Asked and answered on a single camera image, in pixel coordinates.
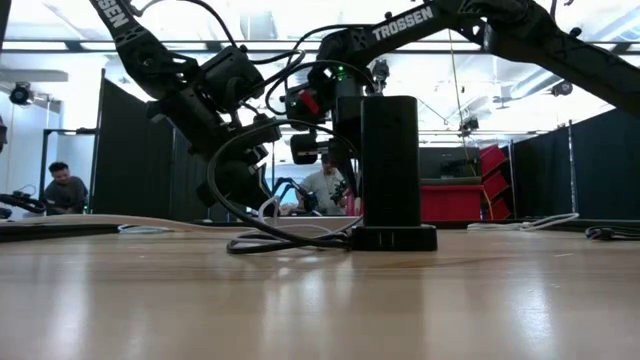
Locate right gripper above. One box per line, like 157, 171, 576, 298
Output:
285, 79, 363, 199

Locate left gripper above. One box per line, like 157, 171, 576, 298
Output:
147, 94, 284, 211

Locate white braided USB cable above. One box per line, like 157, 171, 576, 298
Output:
227, 195, 362, 251

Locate black tower power strip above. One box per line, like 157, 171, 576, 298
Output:
349, 95, 439, 253

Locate dark thick USB cable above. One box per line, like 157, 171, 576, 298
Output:
206, 118, 362, 255

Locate person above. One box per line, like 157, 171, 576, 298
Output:
297, 152, 351, 217
43, 160, 90, 215

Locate light wood desk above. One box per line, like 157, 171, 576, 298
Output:
279, 215, 362, 232

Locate black monitor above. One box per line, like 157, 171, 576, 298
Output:
418, 147, 483, 180

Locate red storage bin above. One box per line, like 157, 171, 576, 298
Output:
344, 185, 485, 223

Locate black partition panel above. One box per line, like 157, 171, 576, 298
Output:
509, 107, 640, 222
92, 69, 236, 225

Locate red stacked shelf bins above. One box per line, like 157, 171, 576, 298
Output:
479, 145, 515, 223

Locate pale thin cable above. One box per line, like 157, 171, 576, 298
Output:
118, 223, 177, 236

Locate thin hanging cable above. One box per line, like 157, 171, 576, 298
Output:
447, 29, 470, 161

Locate black metal frame stand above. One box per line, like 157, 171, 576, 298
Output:
38, 128, 96, 221

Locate black cable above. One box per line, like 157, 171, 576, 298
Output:
584, 227, 640, 244

